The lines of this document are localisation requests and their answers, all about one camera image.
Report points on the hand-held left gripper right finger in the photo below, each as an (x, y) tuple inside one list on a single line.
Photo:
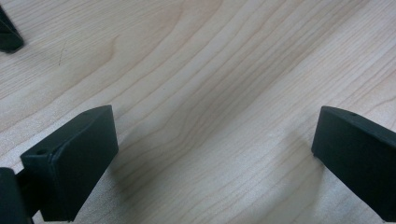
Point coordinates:
[(358, 155)]

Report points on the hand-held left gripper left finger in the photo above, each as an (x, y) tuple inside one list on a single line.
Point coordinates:
[(77, 161)]

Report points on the small black shelf table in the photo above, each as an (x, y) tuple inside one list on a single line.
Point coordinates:
[(8, 37)]

